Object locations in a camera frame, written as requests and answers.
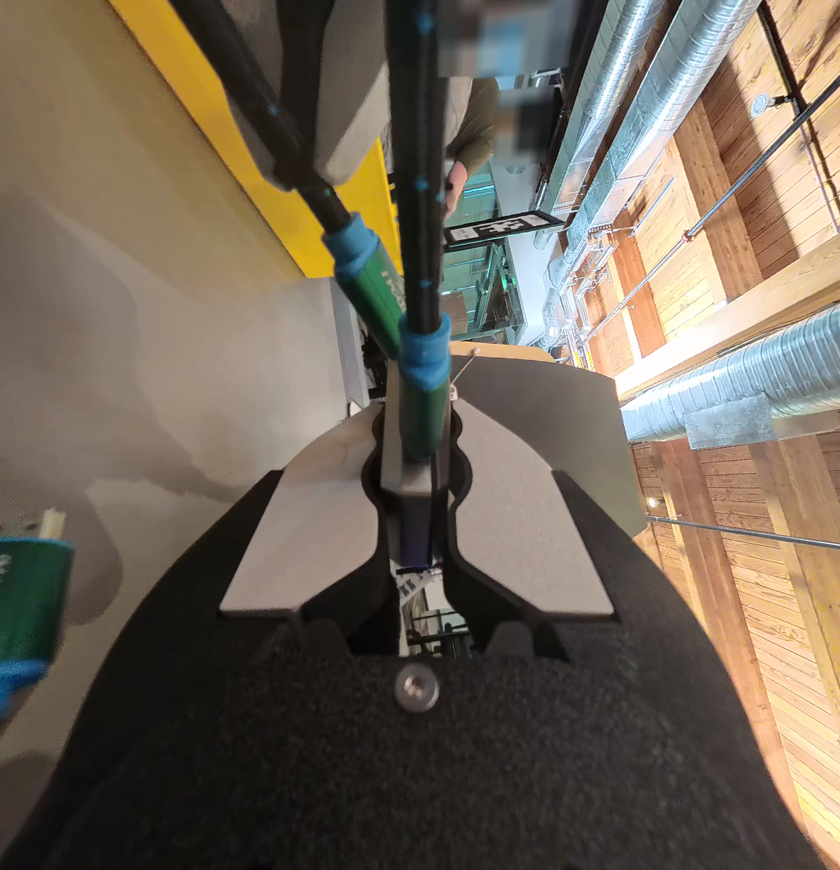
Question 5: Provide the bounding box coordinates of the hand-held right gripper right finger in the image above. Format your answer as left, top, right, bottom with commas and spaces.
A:
444, 400, 616, 657

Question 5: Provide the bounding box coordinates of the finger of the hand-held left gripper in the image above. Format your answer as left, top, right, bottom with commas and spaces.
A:
216, 0, 291, 191
314, 0, 392, 186

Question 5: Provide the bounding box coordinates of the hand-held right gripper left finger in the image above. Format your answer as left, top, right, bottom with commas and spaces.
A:
219, 410, 402, 657

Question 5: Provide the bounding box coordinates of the yellow plastic bin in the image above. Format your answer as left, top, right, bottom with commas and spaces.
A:
107, 0, 403, 280

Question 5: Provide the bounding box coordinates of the silver hub adapter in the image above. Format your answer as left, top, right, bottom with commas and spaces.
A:
379, 353, 456, 570

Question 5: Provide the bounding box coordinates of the grey desk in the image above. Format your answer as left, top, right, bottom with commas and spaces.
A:
0, 0, 393, 870

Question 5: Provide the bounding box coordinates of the wood-framed black panel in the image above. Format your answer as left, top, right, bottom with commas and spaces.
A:
450, 343, 648, 538

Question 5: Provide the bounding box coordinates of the black white marker board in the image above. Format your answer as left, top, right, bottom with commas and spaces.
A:
443, 209, 567, 251

